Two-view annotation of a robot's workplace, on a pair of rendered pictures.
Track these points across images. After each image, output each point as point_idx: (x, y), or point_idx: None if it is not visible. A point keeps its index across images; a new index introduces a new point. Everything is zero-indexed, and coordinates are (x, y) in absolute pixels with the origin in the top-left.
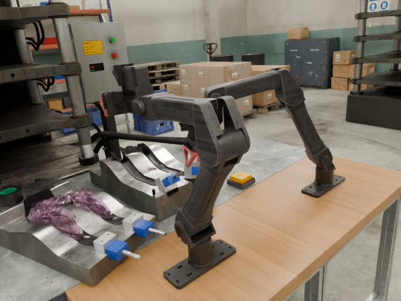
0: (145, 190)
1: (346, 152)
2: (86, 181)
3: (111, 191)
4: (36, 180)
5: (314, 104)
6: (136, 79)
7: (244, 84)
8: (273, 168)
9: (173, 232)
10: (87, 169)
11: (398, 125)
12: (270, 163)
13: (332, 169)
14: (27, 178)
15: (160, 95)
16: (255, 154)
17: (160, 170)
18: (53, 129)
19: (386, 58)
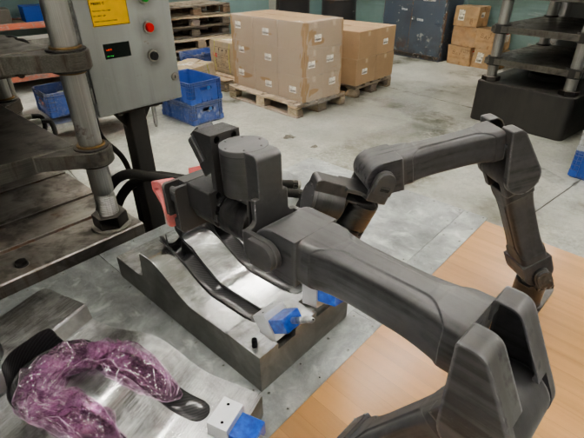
0: (236, 335)
1: (474, 170)
2: (112, 272)
3: (162, 306)
4: (17, 263)
5: (425, 87)
6: (258, 185)
7: (439, 153)
8: (429, 256)
9: (292, 417)
10: (109, 238)
11: (543, 129)
12: (421, 244)
13: (547, 288)
14: (1, 256)
15: (318, 231)
16: (392, 222)
17: (252, 273)
18: (43, 170)
19: (542, 30)
